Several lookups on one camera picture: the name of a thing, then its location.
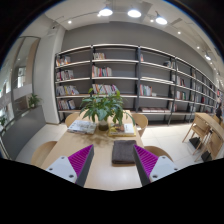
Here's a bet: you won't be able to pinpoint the ceiling lights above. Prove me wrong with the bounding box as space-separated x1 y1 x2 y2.
65 6 213 62

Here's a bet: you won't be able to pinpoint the light wooden side table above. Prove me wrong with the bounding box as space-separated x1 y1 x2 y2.
194 112 224 161

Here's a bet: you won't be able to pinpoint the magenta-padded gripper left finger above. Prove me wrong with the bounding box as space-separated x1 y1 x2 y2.
45 144 95 188

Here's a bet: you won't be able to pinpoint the small green potted plant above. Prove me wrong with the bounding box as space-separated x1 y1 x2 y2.
27 93 43 110

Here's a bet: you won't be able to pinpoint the green potted plant white pot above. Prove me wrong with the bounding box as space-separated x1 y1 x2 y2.
79 87 136 132

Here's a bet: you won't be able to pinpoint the zigzag patterned grey towel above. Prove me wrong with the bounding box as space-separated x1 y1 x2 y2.
111 139 138 165

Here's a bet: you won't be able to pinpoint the white blue large book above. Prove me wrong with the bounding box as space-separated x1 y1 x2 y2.
67 119 98 135

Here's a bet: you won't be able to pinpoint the grey bookshelf unit with books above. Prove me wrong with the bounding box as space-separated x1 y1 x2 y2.
54 43 221 126

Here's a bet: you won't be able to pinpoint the wooden slatted chair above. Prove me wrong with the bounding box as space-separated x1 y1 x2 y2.
181 115 210 150

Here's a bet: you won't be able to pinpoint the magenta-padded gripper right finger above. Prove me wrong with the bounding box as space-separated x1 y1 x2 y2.
131 144 181 187

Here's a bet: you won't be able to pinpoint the yellow cover book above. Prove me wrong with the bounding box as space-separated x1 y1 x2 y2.
107 122 137 138

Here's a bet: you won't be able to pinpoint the light wooden curved chair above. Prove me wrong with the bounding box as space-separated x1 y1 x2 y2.
143 145 174 163
64 111 81 129
30 140 59 168
131 112 150 138

